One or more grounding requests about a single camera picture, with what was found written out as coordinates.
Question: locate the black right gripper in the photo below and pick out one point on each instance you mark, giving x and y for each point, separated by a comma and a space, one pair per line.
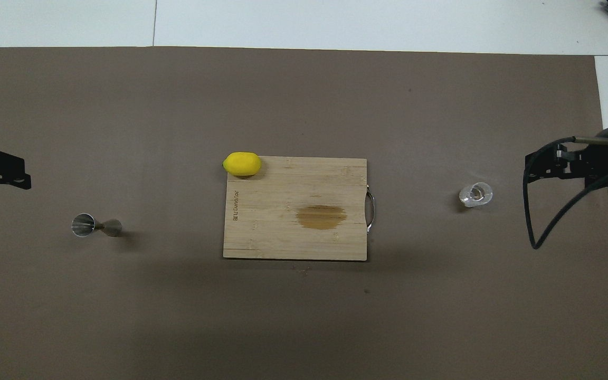
605, 163

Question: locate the steel double jigger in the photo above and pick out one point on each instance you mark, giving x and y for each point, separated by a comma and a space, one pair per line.
83, 225

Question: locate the small clear glass cup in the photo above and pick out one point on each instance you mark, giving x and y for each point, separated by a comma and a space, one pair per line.
476, 194

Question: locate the brown table mat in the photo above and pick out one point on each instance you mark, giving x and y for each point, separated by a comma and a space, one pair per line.
124, 316

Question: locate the yellow lemon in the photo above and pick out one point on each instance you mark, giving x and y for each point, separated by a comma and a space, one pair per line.
241, 164

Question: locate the wooden cutting board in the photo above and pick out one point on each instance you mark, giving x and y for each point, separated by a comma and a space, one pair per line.
283, 184

